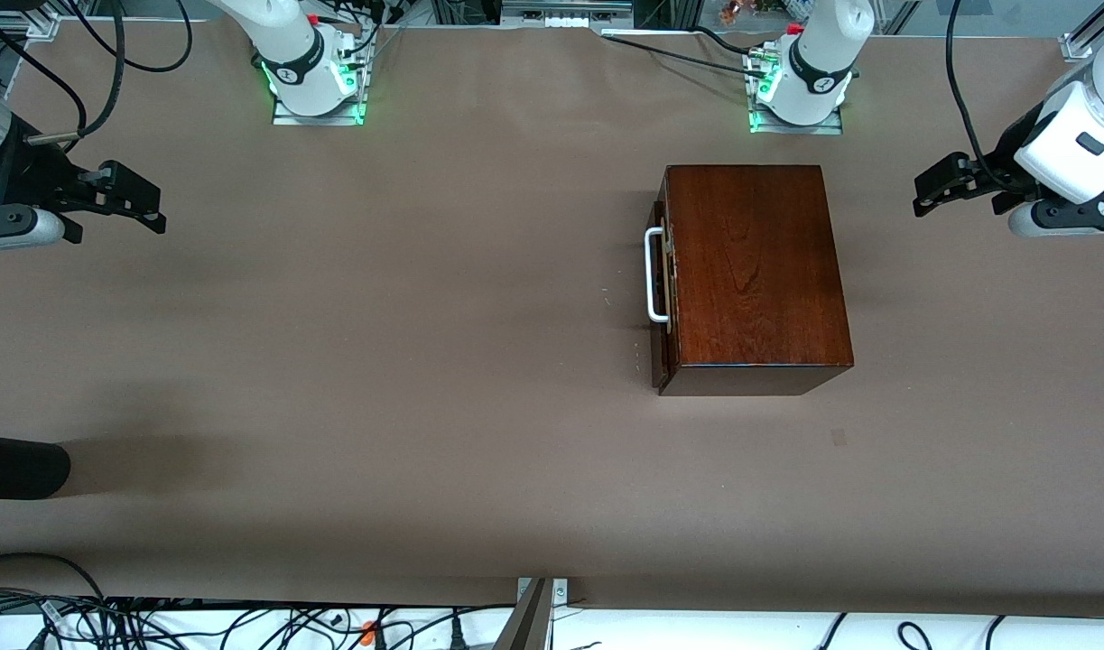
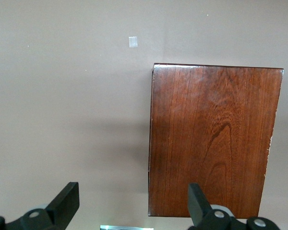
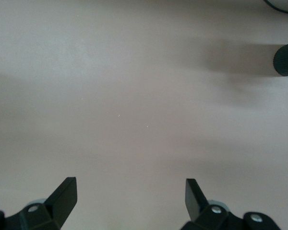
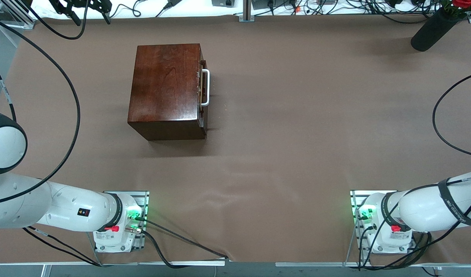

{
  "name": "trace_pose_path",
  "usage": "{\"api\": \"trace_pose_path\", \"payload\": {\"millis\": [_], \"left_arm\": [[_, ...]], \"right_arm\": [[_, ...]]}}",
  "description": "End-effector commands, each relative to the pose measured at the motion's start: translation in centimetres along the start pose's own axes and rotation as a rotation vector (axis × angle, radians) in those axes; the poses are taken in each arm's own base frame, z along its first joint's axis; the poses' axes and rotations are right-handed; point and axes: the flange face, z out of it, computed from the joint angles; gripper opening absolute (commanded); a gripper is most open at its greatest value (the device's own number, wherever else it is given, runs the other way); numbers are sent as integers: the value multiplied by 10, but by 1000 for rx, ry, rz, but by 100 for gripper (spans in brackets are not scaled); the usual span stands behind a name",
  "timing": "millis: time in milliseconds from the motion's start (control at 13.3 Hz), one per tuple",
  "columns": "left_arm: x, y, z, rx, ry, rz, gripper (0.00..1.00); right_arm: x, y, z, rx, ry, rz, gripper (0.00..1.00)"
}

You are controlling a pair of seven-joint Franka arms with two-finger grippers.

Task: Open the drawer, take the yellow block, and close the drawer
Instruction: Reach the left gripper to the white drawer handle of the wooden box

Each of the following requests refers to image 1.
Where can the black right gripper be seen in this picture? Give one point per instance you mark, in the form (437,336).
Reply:
(37,176)

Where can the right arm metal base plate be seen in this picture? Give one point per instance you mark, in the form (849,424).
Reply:
(285,119)

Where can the orange connector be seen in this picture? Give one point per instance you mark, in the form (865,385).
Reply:
(368,632)

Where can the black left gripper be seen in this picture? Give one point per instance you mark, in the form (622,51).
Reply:
(1002,161)

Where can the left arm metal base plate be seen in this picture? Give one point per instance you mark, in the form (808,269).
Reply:
(831,128)

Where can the aluminium profile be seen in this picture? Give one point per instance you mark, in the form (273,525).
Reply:
(28,25)
(1080,43)

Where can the dark wooden drawer cabinet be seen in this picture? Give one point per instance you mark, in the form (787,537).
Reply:
(759,262)

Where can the aluminium bracket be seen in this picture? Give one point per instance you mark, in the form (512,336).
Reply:
(561,591)

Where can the black cylindrical object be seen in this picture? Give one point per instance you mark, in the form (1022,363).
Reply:
(19,467)

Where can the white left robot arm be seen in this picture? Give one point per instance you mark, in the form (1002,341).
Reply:
(809,104)

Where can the grey stand pole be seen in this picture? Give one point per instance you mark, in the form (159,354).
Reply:
(526,627)

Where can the silver box with white plugs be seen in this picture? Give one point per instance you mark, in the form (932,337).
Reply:
(565,9)

